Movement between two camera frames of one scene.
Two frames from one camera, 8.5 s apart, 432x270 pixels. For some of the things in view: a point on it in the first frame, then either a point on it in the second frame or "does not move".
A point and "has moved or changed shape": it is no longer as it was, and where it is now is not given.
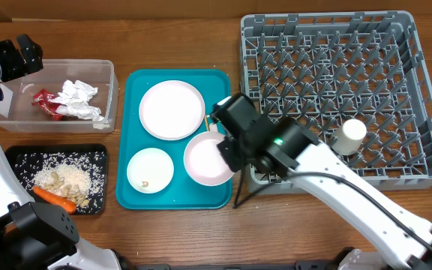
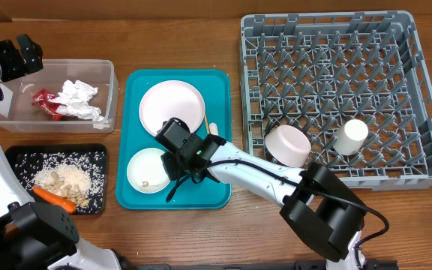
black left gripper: [15, 67] does not move
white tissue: [75, 96] does not move
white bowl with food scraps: [149, 170] does not move
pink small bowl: [204, 162] has moved or changed shape
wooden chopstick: [207, 124] does not move
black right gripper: [234, 161] -> [171, 171]
